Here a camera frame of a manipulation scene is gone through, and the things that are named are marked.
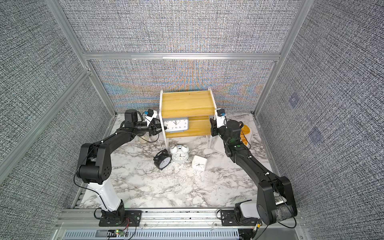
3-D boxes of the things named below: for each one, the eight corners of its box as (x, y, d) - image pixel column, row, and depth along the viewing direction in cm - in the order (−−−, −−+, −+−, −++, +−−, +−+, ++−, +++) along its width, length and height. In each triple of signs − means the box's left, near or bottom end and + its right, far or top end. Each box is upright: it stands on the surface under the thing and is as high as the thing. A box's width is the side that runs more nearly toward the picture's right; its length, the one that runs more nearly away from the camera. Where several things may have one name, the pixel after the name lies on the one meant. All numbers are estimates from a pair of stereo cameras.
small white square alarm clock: (191, 167, 93) (191, 161, 87) (194, 160, 96) (194, 154, 90) (204, 171, 91) (205, 166, 85) (206, 164, 94) (207, 158, 88)
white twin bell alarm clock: (172, 162, 95) (169, 152, 85) (172, 154, 98) (170, 144, 89) (188, 162, 95) (188, 152, 85) (189, 154, 98) (188, 144, 89)
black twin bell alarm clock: (155, 166, 94) (151, 157, 85) (166, 156, 98) (164, 147, 89) (160, 172, 91) (157, 163, 82) (172, 162, 95) (170, 153, 86)
